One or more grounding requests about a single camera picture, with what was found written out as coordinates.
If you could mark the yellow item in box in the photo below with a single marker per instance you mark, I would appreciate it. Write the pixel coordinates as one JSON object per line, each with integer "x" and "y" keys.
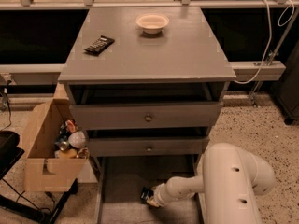
{"x": 68, "y": 154}

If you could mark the grey middle drawer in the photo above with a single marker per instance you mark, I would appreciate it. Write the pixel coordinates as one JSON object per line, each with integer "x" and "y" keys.
{"x": 112, "y": 147}

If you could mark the grey top drawer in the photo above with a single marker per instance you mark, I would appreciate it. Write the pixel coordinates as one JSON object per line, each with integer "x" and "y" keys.
{"x": 146, "y": 116}

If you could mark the grey wooden drawer cabinet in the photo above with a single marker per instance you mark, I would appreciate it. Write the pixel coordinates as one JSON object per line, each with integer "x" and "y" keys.
{"x": 184, "y": 63}

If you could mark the metal can in box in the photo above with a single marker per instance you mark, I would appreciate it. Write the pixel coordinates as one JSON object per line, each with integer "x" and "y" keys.
{"x": 63, "y": 145}

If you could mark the grey open bottom drawer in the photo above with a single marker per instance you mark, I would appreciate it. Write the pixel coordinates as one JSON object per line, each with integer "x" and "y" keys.
{"x": 122, "y": 183}

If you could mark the black snack bar on counter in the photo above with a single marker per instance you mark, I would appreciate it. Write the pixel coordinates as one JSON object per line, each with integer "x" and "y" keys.
{"x": 99, "y": 45}

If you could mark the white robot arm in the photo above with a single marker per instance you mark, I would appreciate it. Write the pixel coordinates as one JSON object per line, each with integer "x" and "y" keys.
{"x": 230, "y": 179}

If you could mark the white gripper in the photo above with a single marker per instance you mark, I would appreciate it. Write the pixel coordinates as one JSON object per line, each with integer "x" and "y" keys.
{"x": 161, "y": 195}

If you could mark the cardboard box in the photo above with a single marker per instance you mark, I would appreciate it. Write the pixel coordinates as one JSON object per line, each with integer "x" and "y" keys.
{"x": 43, "y": 171}

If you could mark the white paper bowl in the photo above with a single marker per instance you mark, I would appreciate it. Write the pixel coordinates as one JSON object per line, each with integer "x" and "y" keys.
{"x": 152, "y": 23}

